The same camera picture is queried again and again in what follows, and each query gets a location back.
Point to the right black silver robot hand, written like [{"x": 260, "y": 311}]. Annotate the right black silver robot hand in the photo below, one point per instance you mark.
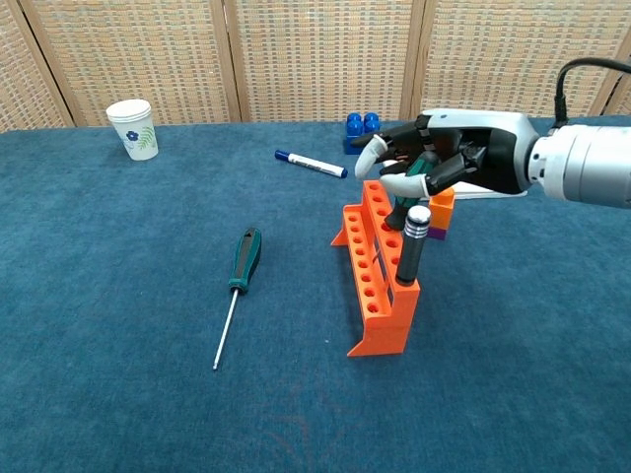
[{"x": 498, "y": 153}]

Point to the short green black screwdriver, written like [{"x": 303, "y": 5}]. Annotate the short green black screwdriver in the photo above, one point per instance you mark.
[{"x": 401, "y": 209}]

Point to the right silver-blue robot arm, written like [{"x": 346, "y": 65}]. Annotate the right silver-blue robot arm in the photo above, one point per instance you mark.
[{"x": 586, "y": 165}]

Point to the white yellow-edged notepad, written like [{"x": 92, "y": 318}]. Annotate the white yellow-edged notepad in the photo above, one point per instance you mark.
[{"x": 478, "y": 192}]

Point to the small orange purple building block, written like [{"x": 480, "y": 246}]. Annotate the small orange purple building block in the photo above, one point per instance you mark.
[{"x": 441, "y": 217}]

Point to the blue four-stud building block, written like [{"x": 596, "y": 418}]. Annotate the blue four-stud building block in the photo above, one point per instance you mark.
[{"x": 356, "y": 129}]

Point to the blue capped white marker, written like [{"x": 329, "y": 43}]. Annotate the blue capped white marker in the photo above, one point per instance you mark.
[{"x": 313, "y": 164}]

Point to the orange test tube rack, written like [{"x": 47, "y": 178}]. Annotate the orange test tube rack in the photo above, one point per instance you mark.
[{"x": 384, "y": 330}]

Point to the long teal black screwdriver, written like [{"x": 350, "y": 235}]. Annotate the long teal black screwdriver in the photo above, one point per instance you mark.
[{"x": 246, "y": 261}]

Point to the woven wicker folding screen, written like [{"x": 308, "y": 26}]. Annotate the woven wicker folding screen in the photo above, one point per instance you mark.
[{"x": 197, "y": 54}]

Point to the white floral paper cup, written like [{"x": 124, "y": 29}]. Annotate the white floral paper cup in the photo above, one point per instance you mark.
[{"x": 134, "y": 130}]

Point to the blue carpet table cover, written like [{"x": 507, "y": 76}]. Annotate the blue carpet table cover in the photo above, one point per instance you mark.
[{"x": 123, "y": 295}]

